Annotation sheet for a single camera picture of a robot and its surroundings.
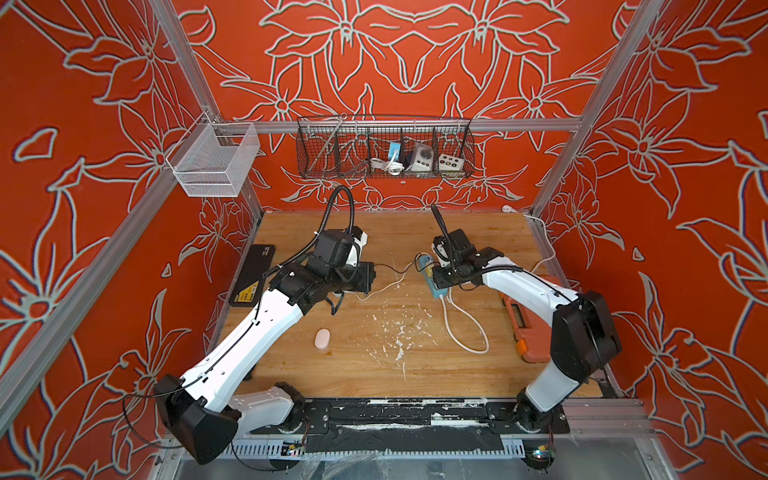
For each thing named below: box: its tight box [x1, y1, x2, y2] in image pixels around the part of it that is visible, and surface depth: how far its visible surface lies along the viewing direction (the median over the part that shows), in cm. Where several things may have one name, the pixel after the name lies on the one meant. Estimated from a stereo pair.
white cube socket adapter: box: [438, 153, 465, 172], surface depth 96 cm
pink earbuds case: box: [314, 328, 331, 349], surface depth 87 cm
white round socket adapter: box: [410, 144, 434, 172], surface depth 93 cm
